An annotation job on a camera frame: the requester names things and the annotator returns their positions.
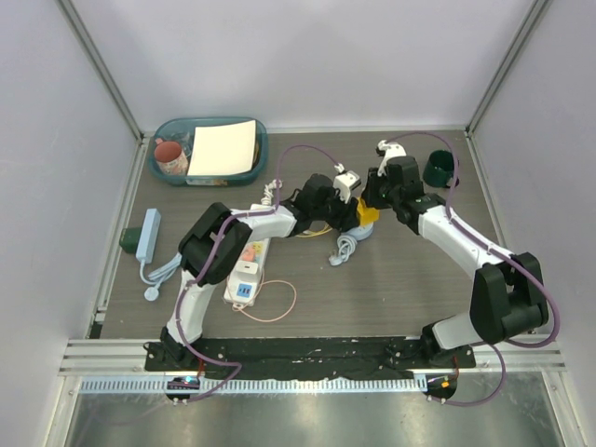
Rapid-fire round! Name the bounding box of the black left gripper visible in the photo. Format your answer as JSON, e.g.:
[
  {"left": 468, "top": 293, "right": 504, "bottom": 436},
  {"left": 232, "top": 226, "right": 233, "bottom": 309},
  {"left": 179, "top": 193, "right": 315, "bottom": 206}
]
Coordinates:
[{"left": 310, "top": 186, "right": 358, "bottom": 234}]

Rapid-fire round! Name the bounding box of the yellow cube socket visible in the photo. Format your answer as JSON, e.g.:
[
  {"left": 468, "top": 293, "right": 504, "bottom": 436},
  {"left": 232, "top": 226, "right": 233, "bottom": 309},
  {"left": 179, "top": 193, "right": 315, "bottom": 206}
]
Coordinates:
[{"left": 357, "top": 197, "right": 380, "bottom": 226}]

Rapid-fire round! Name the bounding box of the light blue round socket base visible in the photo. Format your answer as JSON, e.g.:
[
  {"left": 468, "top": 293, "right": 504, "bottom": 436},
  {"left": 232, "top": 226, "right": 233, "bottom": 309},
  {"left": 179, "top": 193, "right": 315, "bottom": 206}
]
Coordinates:
[{"left": 345, "top": 223, "right": 373, "bottom": 242}]

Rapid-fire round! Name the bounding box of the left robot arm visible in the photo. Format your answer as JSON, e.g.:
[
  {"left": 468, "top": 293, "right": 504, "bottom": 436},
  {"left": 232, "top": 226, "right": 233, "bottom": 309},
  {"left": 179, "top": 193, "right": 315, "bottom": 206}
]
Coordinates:
[{"left": 160, "top": 170, "right": 360, "bottom": 372}]

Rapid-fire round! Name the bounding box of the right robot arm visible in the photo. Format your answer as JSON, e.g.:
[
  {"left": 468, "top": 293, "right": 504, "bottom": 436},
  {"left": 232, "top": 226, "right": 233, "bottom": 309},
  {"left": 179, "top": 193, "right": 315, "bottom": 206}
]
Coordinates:
[{"left": 362, "top": 156, "right": 549, "bottom": 368}]

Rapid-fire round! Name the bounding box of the pink plug adapter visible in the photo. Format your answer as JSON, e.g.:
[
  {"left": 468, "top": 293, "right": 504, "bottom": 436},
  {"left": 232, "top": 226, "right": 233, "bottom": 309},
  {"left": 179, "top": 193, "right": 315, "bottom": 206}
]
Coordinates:
[{"left": 240, "top": 244, "right": 261, "bottom": 263}]

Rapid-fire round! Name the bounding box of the dark green mug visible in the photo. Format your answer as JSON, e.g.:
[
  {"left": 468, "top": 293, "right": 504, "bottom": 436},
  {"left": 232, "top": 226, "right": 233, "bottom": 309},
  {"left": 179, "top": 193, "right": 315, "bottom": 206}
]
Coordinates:
[{"left": 423, "top": 150, "right": 460, "bottom": 188}]

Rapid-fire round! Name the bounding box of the white charger block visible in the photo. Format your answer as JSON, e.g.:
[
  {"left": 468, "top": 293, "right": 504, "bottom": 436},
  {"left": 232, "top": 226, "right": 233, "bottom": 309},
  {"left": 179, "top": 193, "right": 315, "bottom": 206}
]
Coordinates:
[{"left": 234, "top": 260, "right": 260, "bottom": 282}]

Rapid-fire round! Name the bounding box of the white paper sheet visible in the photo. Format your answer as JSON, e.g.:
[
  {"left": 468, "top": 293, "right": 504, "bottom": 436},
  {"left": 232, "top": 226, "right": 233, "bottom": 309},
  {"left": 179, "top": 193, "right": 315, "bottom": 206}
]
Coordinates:
[{"left": 187, "top": 120, "right": 257, "bottom": 176}]

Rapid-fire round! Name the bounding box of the white power strip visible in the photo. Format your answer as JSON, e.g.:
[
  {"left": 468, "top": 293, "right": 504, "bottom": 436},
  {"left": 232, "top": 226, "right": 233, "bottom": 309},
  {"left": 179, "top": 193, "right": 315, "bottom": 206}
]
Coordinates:
[{"left": 223, "top": 238, "right": 270, "bottom": 307}]

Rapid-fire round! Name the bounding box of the red patterned cup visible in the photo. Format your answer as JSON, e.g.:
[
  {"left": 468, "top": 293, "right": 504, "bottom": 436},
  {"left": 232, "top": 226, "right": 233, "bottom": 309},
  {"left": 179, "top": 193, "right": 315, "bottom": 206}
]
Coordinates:
[{"left": 154, "top": 138, "right": 189, "bottom": 176}]

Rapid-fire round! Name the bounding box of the teal plastic basin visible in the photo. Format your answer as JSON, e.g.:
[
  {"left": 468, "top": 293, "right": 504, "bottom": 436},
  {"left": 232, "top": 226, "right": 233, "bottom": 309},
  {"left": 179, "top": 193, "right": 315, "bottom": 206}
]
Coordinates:
[{"left": 146, "top": 116, "right": 269, "bottom": 186}]

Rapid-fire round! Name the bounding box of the light blue power strip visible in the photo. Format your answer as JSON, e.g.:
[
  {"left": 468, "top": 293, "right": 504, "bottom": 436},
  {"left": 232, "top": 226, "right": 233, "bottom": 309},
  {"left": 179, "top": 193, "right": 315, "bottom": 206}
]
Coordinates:
[{"left": 135, "top": 209, "right": 161, "bottom": 264}]

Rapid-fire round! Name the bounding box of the dark green box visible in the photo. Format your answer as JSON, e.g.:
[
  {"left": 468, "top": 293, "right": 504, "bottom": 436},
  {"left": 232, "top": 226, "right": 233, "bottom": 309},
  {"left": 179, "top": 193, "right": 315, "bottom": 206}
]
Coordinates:
[{"left": 119, "top": 227, "right": 142, "bottom": 254}]

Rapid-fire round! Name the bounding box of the yellow thin cable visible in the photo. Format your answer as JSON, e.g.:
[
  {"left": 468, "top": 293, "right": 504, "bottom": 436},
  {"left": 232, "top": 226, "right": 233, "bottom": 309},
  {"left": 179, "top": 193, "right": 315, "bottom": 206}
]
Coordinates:
[{"left": 295, "top": 223, "right": 334, "bottom": 238}]

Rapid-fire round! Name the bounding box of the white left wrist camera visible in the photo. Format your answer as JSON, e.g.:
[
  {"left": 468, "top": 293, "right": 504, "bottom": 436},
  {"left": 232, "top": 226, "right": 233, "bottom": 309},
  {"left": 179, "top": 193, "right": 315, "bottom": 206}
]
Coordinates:
[{"left": 332, "top": 163, "right": 361, "bottom": 204}]

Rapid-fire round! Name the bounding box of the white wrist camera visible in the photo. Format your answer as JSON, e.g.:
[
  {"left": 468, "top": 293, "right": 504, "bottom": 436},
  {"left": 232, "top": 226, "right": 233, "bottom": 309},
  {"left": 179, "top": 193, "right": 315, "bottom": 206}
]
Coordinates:
[
  {"left": 332, "top": 163, "right": 361, "bottom": 204},
  {"left": 376, "top": 140, "right": 407, "bottom": 177}
]

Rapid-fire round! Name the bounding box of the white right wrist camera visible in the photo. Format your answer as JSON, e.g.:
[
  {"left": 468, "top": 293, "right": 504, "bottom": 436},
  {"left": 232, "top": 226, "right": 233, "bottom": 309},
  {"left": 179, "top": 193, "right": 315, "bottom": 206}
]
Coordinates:
[{"left": 376, "top": 140, "right": 407, "bottom": 177}]

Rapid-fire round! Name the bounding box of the white cable with plug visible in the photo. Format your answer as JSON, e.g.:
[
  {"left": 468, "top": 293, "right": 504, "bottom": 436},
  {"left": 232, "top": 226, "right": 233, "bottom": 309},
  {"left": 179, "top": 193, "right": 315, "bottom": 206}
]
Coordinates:
[{"left": 260, "top": 179, "right": 285, "bottom": 208}]

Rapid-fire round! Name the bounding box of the light blue coiled cable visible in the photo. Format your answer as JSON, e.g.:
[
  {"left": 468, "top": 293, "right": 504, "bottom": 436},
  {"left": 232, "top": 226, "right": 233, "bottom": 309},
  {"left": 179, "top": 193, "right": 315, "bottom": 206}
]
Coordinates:
[{"left": 328, "top": 233, "right": 360, "bottom": 268}]

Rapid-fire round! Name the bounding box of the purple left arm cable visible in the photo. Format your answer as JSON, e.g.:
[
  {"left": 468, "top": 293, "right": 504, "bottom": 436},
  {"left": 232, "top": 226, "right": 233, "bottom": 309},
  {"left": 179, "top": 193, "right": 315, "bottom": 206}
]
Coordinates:
[{"left": 175, "top": 144, "right": 345, "bottom": 404}]

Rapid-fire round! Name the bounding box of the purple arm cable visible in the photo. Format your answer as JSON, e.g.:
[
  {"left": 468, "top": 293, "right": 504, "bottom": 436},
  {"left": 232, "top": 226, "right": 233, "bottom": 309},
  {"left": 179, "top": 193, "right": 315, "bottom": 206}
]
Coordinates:
[
  {"left": 384, "top": 130, "right": 562, "bottom": 406},
  {"left": 175, "top": 144, "right": 345, "bottom": 404}
]

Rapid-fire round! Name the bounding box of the pink thin cable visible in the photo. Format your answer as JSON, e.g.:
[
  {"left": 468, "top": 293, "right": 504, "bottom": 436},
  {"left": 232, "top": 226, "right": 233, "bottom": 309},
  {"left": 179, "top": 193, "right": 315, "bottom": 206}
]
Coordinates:
[{"left": 225, "top": 269, "right": 298, "bottom": 323}]

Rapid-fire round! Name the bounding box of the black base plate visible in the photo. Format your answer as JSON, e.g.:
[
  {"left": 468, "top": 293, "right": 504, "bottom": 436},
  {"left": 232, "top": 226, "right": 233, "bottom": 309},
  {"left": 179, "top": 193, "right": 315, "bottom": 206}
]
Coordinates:
[{"left": 142, "top": 335, "right": 477, "bottom": 382}]

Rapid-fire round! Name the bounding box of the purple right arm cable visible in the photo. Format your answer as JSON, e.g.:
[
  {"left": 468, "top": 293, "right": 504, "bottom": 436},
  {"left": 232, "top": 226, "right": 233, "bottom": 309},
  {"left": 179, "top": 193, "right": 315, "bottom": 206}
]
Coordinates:
[{"left": 384, "top": 130, "right": 562, "bottom": 406}]

